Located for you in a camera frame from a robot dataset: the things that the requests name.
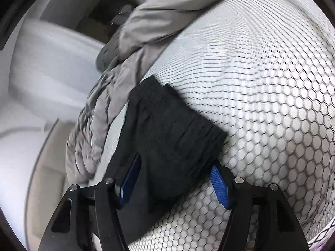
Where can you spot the grey quilted duvet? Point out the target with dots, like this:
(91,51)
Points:
(157,13)

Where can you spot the honeycomb patterned bed sheet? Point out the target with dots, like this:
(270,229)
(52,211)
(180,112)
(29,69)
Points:
(248,83)

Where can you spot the black pants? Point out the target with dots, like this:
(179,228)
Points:
(170,136)

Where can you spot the beige padded headboard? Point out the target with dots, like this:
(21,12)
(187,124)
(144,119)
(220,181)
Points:
(44,167)

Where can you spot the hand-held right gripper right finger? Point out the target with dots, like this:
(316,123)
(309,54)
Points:
(221,188)

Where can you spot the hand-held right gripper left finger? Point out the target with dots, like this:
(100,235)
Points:
(130,177)

